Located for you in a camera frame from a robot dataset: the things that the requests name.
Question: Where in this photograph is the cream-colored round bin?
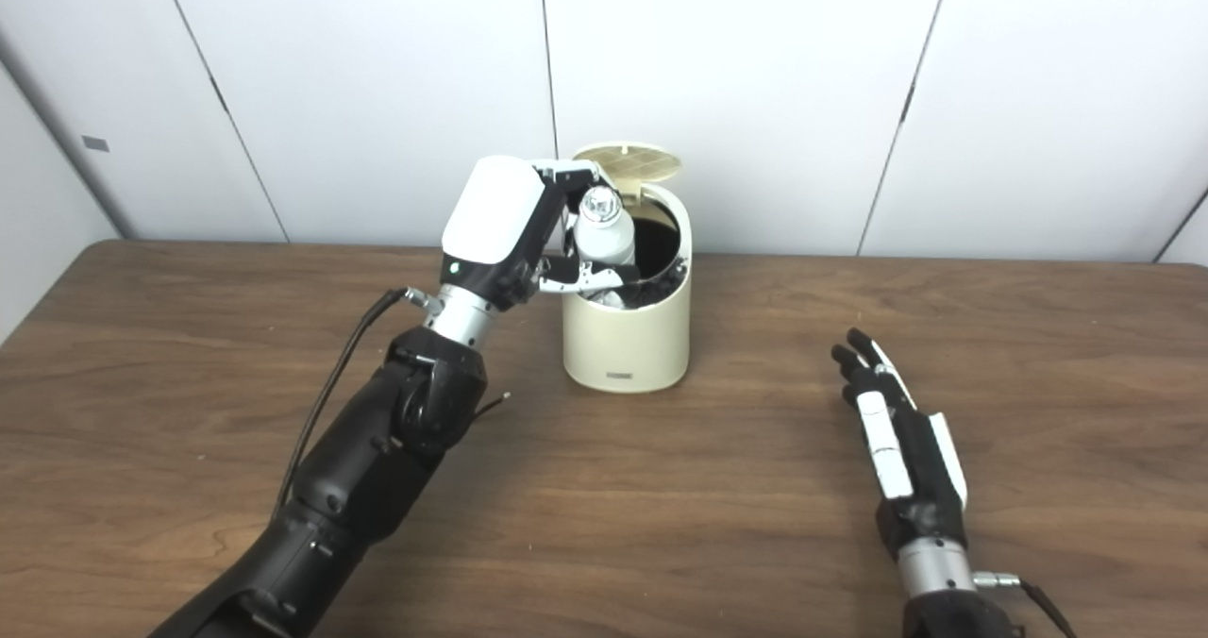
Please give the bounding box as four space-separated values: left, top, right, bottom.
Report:
562 143 694 395

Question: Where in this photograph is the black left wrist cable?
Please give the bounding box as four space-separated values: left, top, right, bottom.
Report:
272 286 445 521

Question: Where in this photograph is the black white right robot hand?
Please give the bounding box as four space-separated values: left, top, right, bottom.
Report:
830 327 969 559

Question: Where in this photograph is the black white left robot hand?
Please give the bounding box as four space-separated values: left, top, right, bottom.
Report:
440 155 638 313

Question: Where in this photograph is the cream round bin lid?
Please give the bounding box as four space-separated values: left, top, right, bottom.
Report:
572 143 684 207

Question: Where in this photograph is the small white plastic bottle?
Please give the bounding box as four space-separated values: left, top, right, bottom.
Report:
571 185 638 311

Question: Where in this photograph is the black bin liner bag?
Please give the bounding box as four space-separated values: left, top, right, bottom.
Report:
576 199 682 311

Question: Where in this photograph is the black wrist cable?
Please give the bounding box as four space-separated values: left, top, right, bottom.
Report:
272 286 445 521
972 572 1077 638

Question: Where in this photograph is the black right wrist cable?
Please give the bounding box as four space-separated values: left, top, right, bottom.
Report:
972 572 1077 638

